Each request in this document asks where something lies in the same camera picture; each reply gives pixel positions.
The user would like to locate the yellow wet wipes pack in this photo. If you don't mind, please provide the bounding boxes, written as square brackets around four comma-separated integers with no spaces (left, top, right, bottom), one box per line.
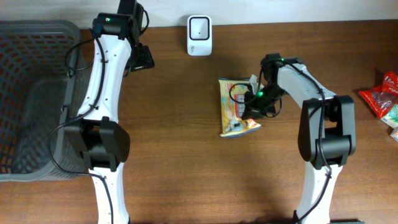
[218,78,261,138]

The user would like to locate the red snack bag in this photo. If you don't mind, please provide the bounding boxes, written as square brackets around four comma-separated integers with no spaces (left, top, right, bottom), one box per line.
[359,72,397,119]

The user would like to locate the teal tissue pack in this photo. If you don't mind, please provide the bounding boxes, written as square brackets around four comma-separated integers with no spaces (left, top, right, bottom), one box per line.
[381,104,398,129]

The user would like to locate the orange tissue pack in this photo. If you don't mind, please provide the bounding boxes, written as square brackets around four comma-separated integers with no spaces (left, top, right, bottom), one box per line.
[390,127,398,141]

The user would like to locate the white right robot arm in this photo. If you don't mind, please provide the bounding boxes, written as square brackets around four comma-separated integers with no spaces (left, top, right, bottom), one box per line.
[243,53,356,223]

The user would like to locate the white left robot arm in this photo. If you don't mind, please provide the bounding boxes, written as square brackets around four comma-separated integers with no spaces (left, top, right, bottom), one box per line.
[63,0,155,223]

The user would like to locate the white barcode scanner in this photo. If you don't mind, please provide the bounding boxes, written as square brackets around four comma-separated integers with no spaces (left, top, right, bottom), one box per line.
[187,15,213,56]

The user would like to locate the grey plastic basket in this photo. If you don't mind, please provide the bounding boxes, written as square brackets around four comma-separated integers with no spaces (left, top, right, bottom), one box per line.
[1,21,90,182]

